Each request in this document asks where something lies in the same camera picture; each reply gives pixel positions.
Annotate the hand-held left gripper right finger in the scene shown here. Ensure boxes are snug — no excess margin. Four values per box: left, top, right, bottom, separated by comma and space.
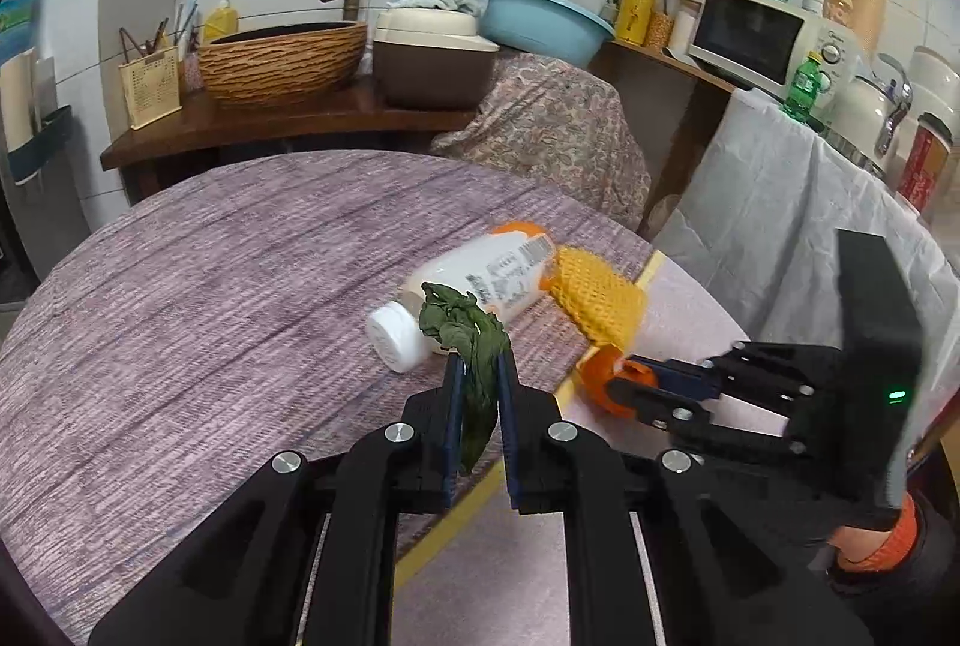
495, 346, 875, 646

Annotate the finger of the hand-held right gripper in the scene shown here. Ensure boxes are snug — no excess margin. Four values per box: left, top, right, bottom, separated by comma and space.
609, 378, 809, 459
622, 342, 833, 420

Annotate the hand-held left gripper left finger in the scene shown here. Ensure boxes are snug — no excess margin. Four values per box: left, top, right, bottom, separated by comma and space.
88, 353, 470, 646

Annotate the wilted green leaf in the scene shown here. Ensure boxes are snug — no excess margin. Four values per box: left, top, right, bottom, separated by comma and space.
418, 281, 511, 473

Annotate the person's right forearm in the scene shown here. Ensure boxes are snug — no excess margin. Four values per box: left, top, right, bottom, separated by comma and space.
810, 492, 960, 624

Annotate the person's right hand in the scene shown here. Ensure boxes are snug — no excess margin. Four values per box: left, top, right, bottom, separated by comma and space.
829, 511, 901, 572

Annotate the yellow foam fruit net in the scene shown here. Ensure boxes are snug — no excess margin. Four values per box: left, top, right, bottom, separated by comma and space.
546, 245, 647, 347

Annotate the white bottle with orange label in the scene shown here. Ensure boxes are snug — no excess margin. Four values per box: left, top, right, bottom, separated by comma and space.
366, 222, 560, 373

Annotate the white plastic sheet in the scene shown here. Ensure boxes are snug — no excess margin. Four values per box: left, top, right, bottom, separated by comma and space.
651, 89, 960, 392

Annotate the red paper cup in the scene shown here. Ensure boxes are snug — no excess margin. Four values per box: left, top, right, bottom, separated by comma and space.
898, 112, 957, 212

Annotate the white kettle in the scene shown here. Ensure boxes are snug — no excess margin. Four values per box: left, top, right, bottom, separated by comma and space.
825, 53, 914, 175

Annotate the wooden side table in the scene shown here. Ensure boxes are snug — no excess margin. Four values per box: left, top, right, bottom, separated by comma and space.
589, 40, 751, 220

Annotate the green soda bottle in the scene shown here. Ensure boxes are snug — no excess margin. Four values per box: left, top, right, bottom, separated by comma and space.
784, 50, 833, 122

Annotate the floral cloth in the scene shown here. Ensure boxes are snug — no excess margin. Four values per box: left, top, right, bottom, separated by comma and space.
429, 52, 652, 235

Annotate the wooden sink counter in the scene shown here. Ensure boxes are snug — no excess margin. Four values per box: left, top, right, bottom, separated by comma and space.
100, 76, 481, 205

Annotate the white microwave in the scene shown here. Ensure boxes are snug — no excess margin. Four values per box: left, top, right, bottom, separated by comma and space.
688, 0, 863, 103

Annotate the white jar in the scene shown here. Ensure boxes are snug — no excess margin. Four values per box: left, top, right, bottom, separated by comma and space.
670, 0, 704, 56

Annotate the glass jar with grains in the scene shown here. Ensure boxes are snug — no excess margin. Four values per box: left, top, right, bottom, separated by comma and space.
646, 0, 689, 49

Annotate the brown rice cooker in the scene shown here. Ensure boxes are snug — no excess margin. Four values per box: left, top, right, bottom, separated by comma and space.
373, 8, 502, 111

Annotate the light blue basin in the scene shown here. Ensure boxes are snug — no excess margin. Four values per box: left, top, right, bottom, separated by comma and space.
478, 0, 616, 68

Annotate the woven brown basin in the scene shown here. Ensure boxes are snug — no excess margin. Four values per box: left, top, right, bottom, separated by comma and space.
196, 21, 368, 109

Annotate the beige chopstick holder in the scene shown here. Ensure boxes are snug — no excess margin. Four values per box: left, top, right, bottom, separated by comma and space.
120, 46, 183, 131

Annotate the yellow soap bottle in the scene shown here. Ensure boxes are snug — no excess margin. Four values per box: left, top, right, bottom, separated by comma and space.
204, 0, 239, 43

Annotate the chopsticks bundle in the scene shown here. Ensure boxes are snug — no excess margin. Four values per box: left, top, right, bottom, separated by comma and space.
120, 0, 202, 58

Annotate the white paper cup tube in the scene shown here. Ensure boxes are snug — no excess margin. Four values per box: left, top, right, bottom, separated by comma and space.
0, 50, 57, 139

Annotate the blue water jug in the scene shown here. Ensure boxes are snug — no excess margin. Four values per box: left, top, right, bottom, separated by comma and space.
0, 0, 37, 55

